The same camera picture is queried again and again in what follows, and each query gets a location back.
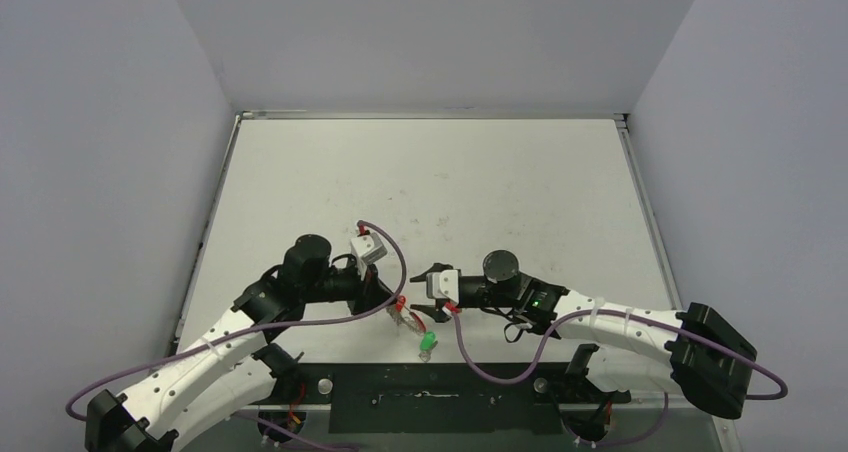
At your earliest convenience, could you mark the green tag key near edge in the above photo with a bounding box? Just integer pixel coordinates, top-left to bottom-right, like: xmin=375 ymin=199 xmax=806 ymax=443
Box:
xmin=418 ymin=331 xmax=438 ymax=363

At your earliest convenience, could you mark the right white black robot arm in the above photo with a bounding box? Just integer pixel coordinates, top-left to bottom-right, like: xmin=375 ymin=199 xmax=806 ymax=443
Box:
xmin=411 ymin=250 xmax=757 ymax=419

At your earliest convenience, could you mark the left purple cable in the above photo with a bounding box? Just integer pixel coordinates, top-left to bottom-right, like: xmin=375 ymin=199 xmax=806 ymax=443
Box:
xmin=64 ymin=220 xmax=409 ymax=452

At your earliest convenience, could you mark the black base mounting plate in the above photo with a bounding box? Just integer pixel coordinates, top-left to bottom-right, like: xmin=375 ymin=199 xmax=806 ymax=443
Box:
xmin=260 ymin=362 xmax=631 ymax=435

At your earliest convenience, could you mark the silver keyring with red grip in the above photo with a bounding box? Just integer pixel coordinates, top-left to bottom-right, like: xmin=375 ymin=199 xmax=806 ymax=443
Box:
xmin=386 ymin=295 xmax=427 ymax=336

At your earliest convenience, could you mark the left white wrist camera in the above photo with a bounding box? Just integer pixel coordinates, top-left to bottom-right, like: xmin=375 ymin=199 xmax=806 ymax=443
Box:
xmin=350 ymin=232 xmax=388 ymax=269

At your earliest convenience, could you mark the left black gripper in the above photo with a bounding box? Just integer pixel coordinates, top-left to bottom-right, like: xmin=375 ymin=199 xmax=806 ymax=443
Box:
xmin=302 ymin=256 xmax=398 ymax=318

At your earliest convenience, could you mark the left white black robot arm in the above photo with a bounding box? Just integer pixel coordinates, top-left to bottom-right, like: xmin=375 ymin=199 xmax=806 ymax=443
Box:
xmin=80 ymin=221 xmax=408 ymax=451

